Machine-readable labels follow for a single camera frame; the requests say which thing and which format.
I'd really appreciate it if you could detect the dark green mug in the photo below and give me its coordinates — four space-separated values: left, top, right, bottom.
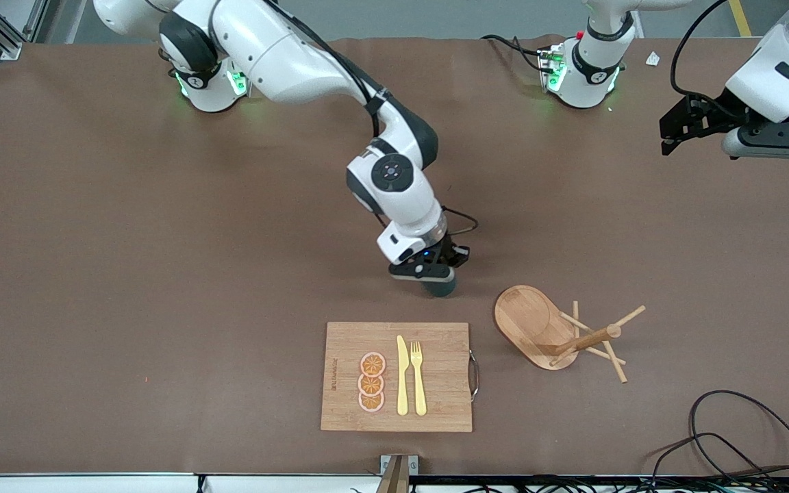
424 274 457 299

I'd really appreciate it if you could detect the wooden mug rack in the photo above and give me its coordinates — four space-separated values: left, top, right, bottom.
494 285 647 384

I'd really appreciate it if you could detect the wooden cutting board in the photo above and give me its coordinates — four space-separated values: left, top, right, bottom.
321 322 481 433

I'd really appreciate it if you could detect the yellow plastic fork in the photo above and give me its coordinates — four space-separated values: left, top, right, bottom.
410 341 428 417

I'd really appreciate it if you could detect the yellow plastic knife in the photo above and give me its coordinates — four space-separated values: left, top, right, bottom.
397 335 410 416

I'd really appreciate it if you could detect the brown table cover sheet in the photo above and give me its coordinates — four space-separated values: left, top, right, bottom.
0 36 789 477

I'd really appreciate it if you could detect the black left base cable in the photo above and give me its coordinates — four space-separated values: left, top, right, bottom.
482 34 546 73

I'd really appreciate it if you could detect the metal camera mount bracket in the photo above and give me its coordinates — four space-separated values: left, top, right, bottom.
375 454 419 493

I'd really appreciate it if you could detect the black looped cable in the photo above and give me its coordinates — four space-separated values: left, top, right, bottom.
688 390 789 483

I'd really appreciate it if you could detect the black thin cable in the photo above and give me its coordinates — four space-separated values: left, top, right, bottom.
641 431 789 493

